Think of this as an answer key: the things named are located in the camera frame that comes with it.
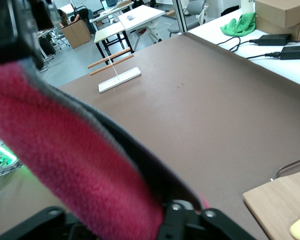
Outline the white cup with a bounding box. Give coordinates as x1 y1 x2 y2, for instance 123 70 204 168
240 0 256 14

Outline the red cloth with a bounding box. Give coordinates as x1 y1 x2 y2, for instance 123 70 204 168
0 61 211 240

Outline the open brown cardboard box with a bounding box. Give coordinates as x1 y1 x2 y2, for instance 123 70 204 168
60 19 92 50

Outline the metal post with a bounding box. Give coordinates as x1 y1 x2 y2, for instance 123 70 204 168
171 0 188 36

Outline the white rack with wooden rods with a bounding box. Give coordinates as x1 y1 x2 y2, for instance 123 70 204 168
86 47 142 94

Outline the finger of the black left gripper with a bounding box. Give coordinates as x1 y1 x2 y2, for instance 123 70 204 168
31 0 55 30
0 0 45 70

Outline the person in olive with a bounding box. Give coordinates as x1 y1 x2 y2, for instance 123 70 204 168
56 9 71 28

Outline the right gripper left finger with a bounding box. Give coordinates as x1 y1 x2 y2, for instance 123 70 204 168
0 206 103 240

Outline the white desk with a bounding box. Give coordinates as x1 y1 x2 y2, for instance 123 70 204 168
118 4 166 55
93 22 135 60

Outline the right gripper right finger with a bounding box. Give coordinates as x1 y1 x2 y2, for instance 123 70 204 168
156 199 256 240

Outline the green cloth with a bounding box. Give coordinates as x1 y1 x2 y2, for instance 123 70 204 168
219 11 257 36

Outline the grey stool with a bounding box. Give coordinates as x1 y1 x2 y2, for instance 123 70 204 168
167 23 185 38

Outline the large cardboard box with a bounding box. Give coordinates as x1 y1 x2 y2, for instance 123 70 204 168
254 0 300 29

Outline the person in black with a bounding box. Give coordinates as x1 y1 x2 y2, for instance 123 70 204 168
74 8 97 36

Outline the wooden cutting board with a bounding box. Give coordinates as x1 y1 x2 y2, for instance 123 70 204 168
242 157 300 240

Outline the grey office chair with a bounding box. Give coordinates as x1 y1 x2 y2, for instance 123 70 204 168
183 0 207 26

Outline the black power adapter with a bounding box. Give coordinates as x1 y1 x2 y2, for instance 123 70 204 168
249 33 292 47
264 44 300 61

